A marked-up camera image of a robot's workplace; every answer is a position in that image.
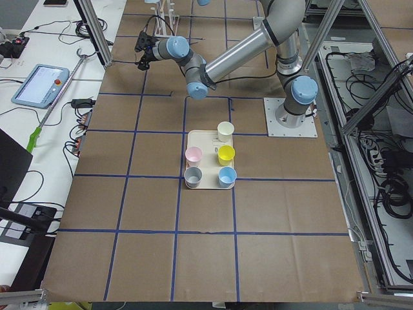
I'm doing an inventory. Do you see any pink cup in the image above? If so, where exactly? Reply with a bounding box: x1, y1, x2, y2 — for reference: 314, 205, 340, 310
185, 146, 203, 167

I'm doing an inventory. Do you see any white wire cup rack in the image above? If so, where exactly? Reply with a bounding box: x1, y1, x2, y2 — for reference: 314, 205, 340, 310
151, 0, 179, 37

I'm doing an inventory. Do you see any brown paper table mat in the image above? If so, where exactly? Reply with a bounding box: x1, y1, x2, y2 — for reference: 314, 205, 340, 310
43, 1, 363, 302

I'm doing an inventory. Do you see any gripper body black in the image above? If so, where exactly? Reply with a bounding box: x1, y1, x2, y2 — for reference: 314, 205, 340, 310
136, 45, 158, 70

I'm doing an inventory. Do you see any blue teach pendant tablet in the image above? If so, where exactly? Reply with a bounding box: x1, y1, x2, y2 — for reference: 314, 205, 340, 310
11, 64, 70, 109

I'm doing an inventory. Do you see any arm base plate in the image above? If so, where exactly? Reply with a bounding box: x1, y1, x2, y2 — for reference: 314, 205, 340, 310
252, 17, 265, 31
263, 98, 317, 138

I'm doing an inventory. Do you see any green handled reacher grabber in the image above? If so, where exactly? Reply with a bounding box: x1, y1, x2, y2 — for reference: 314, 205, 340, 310
26, 47, 91, 154

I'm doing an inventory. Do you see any cream serving tray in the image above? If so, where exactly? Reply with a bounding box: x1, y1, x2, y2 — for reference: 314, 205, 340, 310
186, 130, 235, 190

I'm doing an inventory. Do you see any black monitor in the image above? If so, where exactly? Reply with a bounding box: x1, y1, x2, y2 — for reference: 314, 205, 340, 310
0, 130, 32, 209

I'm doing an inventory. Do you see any cream white cup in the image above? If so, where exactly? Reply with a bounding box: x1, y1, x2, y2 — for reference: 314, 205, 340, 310
217, 121, 234, 142

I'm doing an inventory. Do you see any black power adapter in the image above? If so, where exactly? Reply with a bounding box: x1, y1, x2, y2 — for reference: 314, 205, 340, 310
70, 98, 96, 109

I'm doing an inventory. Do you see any yellow cup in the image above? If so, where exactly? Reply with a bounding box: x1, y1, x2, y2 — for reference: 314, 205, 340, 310
217, 145, 236, 166

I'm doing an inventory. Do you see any aluminium frame post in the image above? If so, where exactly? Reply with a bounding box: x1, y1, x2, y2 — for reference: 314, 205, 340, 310
74, 0, 113, 67

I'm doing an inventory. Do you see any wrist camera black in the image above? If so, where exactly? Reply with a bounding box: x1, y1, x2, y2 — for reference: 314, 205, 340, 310
134, 30, 158, 52

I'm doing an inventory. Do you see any grey cup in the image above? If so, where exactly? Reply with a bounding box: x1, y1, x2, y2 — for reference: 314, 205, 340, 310
184, 167, 203, 189

